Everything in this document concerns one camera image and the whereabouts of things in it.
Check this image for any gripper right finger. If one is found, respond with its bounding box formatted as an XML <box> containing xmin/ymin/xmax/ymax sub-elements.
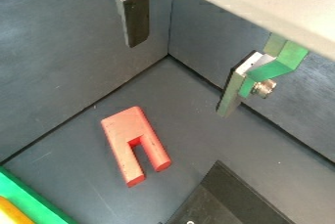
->
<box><xmin>217</xmin><ymin>33</ymin><xmax>308</xmax><ymax>117</ymax></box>

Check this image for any green shape sorter base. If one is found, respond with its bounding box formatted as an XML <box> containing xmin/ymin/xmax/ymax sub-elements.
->
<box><xmin>0</xmin><ymin>166</ymin><xmax>79</xmax><ymax>224</ymax></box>

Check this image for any black curved fixture stand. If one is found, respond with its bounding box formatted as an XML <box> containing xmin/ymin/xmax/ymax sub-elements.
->
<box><xmin>166</xmin><ymin>160</ymin><xmax>296</xmax><ymax>224</ymax></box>

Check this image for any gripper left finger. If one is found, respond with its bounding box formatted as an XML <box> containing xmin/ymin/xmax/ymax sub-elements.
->
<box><xmin>116</xmin><ymin>0</ymin><xmax>149</xmax><ymax>48</ymax></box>

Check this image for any yellow pentagon block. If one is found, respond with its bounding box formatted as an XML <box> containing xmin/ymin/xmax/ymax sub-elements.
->
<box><xmin>0</xmin><ymin>197</ymin><xmax>34</xmax><ymax>224</ymax></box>

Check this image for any red square-circle forked block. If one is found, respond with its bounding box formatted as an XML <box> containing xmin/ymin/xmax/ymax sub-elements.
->
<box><xmin>101</xmin><ymin>106</ymin><xmax>172</xmax><ymax>188</ymax></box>

